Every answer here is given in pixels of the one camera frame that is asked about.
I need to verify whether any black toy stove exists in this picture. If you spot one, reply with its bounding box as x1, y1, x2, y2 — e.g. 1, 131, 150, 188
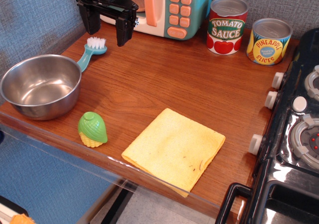
216, 28, 319, 224

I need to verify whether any white stove knob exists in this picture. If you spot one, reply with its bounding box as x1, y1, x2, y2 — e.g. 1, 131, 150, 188
264, 91, 278, 110
248, 134, 263, 155
272, 72, 285, 90

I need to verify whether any white stove knob bottom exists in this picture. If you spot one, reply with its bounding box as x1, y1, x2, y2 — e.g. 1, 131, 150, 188
248, 134, 263, 155

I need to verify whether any yellow folded cloth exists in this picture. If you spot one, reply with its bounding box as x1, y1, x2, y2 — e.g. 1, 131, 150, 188
122, 108, 226, 198

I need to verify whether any green and yellow toy corn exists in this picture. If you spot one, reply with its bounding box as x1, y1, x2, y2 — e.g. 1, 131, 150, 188
78, 112, 108, 148

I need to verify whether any white stove knob top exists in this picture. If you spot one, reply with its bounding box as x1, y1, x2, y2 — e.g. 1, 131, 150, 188
272, 72, 285, 90

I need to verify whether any pineapple slices can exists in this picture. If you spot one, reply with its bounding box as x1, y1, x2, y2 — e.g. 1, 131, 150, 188
246, 18, 293, 66

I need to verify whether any tomato sauce can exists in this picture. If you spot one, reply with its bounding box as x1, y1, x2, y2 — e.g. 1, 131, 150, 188
206, 0, 249, 55

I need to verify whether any clear acrylic table edge guard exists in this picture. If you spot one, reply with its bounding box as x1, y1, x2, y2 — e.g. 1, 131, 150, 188
0, 112, 220, 217

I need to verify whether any white stove knob middle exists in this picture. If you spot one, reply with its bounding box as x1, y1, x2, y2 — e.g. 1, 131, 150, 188
264, 91, 278, 110

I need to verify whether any orange object bottom left corner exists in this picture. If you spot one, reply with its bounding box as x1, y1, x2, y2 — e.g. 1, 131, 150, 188
9, 214, 35, 224

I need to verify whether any toy microwave teal and cream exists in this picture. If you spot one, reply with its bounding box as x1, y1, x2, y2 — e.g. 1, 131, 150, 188
100, 0, 215, 41

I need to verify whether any teal dish brush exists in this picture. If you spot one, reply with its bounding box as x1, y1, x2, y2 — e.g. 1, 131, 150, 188
77, 37, 107, 72

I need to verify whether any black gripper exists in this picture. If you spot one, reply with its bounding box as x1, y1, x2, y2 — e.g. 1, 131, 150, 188
78, 0, 138, 47

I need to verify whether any stainless steel bowl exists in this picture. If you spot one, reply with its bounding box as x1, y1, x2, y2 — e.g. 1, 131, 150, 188
0, 55, 82, 120

